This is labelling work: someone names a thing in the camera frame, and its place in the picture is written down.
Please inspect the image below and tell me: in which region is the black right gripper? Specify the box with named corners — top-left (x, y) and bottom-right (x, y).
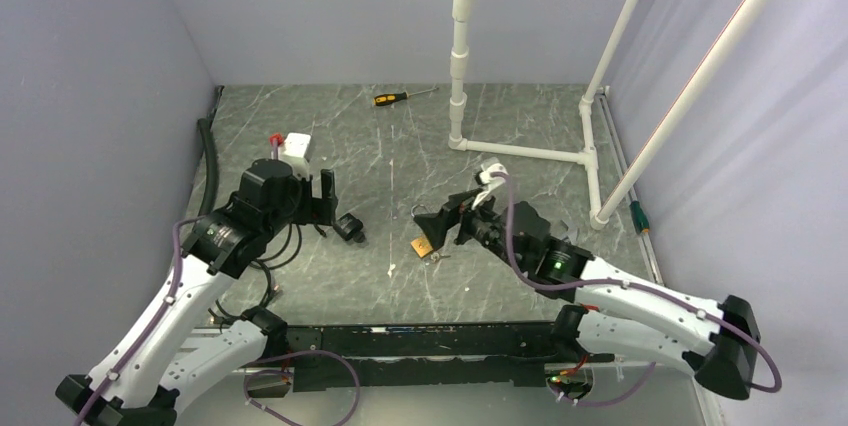
top-left (414, 186), bottom-right (527, 272)

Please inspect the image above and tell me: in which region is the white pvc pipe frame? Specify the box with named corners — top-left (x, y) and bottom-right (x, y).
top-left (447, 0), bottom-right (769, 230)

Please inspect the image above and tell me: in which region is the black loose cable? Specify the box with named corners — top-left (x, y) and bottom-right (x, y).
top-left (211, 224), bottom-right (305, 328)

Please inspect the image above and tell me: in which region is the silver key bunch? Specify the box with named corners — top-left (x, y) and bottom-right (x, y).
top-left (428, 251), bottom-right (450, 262)

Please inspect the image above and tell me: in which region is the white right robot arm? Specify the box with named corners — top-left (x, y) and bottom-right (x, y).
top-left (412, 191), bottom-right (761, 400)

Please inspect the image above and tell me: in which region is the yellow black screwdriver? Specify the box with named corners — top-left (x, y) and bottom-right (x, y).
top-left (372, 86), bottom-right (439, 107)

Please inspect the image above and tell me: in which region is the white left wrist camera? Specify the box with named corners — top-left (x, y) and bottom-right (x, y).
top-left (269, 132), bottom-right (314, 179)

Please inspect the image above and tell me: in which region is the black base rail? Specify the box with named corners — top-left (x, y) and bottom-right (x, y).
top-left (261, 321), bottom-right (613, 392)

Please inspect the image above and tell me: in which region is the brass padlock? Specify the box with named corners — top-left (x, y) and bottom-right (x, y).
top-left (410, 204), bottom-right (434, 259)

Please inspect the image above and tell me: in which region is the green handle screwdriver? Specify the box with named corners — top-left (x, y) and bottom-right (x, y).
top-left (629, 200), bottom-right (651, 234)

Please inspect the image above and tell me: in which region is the black corrugated hose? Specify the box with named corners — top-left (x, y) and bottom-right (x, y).
top-left (195, 117), bottom-right (221, 218)

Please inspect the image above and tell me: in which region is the black padlock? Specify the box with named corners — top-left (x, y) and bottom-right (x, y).
top-left (310, 213), bottom-right (366, 244)

